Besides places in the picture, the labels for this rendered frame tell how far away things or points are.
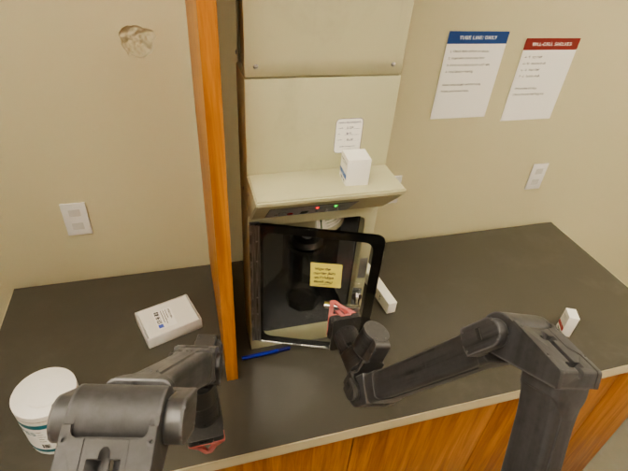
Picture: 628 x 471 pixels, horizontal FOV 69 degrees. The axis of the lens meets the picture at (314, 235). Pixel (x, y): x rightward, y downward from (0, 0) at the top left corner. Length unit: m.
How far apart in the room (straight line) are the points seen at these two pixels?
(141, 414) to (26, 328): 1.17
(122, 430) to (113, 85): 1.06
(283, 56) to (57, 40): 0.64
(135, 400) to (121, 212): 1.15
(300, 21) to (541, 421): 0.72
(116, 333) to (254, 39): 0.94
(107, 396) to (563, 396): 0.49
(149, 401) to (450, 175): 1.50
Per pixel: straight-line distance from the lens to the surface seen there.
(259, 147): 0.95
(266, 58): 0.89
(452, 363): 0.74
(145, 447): 0.42
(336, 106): 0.96
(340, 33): 0.92
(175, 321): 1.40
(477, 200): 1.91
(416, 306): 1.54
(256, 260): 1.10
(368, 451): 1.43
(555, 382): 0.61
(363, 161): 0.94
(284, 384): 1.28
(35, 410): 1.18
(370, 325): 0.95
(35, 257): 1.67
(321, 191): 0.93
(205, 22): 0.77
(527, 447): 0.66
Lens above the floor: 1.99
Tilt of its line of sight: 37 degrees down
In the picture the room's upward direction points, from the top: 5 degrees clockwise
